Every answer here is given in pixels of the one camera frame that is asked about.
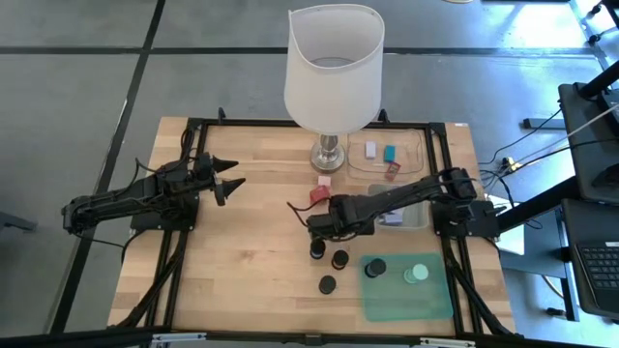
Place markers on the black computer mouse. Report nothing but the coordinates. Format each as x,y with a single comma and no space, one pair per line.
610,176

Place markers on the table lamp white shade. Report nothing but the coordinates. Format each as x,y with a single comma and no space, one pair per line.
333,87

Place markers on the black aluminium table frame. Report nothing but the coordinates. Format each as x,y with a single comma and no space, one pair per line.
251,123

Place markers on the clear plastic tray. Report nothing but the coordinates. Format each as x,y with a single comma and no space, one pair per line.
358,145

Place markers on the black hourglass blue sand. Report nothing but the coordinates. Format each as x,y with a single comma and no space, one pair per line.
317,251

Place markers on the green translucent tray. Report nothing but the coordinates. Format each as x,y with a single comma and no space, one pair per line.
387,299

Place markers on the white plastic block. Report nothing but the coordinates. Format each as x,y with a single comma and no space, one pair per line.
371,150

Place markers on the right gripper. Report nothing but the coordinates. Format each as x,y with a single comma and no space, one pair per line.
350,217

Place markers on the grey chair leg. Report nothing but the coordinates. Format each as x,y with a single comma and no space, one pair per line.
19,224

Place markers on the black hourglass orange sand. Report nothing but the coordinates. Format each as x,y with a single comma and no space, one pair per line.
377,266

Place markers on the black side stand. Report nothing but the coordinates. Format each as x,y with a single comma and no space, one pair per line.
585,135

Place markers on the grey floor bar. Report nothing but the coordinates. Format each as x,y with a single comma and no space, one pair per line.
544,124

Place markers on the mint green hourglass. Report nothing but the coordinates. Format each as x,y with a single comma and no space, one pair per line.
420,272

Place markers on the red framed small block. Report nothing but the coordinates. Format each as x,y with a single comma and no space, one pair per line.
392,170

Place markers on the black hourglass red sand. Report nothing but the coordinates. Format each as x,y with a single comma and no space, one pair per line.
340,256

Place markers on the red wall charger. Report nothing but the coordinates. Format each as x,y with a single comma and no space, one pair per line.
319,194

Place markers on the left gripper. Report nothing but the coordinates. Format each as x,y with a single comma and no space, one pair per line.
205,174

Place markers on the black front crossbar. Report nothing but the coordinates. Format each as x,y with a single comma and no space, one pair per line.
309,340

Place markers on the black laptop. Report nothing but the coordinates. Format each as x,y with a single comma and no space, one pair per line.
599,270

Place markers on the pink wall charger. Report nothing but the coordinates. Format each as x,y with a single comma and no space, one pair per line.
324,181

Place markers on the black hourglass white sand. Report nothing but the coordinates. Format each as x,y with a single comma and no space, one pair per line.
327,284

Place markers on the white box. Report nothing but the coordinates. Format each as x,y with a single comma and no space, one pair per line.
512,241

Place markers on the teal plastic block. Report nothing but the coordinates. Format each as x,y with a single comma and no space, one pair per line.
389,154

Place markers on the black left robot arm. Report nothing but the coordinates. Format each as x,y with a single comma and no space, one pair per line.
121,198

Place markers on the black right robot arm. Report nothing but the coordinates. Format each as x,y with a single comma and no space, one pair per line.
416,191

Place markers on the small clear container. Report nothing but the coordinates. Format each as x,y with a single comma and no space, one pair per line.
417,217

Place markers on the light blue multiport charger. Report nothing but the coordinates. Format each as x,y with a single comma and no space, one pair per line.
392,217

